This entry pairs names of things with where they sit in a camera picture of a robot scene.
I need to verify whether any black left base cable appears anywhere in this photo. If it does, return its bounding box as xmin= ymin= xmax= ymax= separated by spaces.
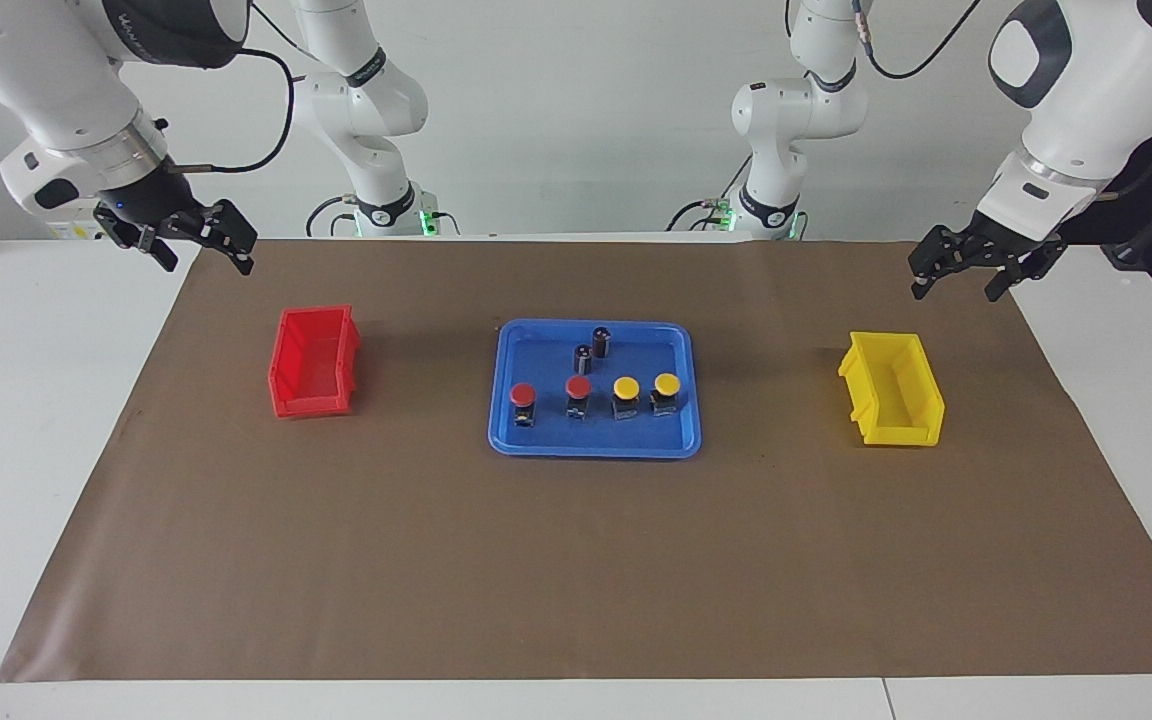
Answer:
xmin=666 ymin=155 xmax=752 ymax=233

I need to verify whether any yellow plastic bin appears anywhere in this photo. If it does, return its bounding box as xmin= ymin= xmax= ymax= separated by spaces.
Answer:
xmin=837 ymin=331 xmax=946 ymax=448

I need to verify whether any blue plastic tray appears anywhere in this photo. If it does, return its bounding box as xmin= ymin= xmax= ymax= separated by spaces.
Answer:
xmin=488 ymin=319 xmax=703 ymax=460

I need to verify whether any red plastic bin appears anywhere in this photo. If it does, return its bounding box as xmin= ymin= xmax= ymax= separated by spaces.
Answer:
xmin=268 ymin=305 xmax=362 ymax=419

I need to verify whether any black right base cable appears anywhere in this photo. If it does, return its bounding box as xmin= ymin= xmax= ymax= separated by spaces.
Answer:
xmin=304 ymin=195 xmax=359 ymax=239

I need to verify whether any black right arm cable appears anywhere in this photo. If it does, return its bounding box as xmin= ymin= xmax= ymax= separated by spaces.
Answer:
xmin=168 ymin=0 xmax=313 ymax=176

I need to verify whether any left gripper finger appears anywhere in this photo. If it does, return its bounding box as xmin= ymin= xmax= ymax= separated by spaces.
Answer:
xmin=909 ymin=228 xmax=959 ymax=299
xmin=984 ymin=249 xmax=1049 ymax=303

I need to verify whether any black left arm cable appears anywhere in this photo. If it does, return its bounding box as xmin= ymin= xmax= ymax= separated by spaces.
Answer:
xmin=851 ymin=0 xmax=983 ymax=80

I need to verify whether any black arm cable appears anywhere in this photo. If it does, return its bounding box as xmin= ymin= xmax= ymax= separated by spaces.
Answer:
xmin=851 ymin=0 xmax=983 ymax=80
xmin=168 ymin=0 xmax=313 ymax=176

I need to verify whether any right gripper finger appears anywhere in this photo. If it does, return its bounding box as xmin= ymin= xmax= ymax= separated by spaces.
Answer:
xmin=136 ymin=231 xmax=180 ymax=273
xmin=206 ymin=200 xmax=259 ymax=277

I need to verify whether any black base cable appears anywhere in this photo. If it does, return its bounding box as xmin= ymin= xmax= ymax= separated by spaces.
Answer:
xmin=666 ymin=155 xmax=752 ymax=233
xmin=304 ymin=195 xmax=359 ymax=239

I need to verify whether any brown paper mat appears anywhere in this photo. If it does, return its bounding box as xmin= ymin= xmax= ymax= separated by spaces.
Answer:
xmin=0 ymin=238 xmax=1152 ymax=684

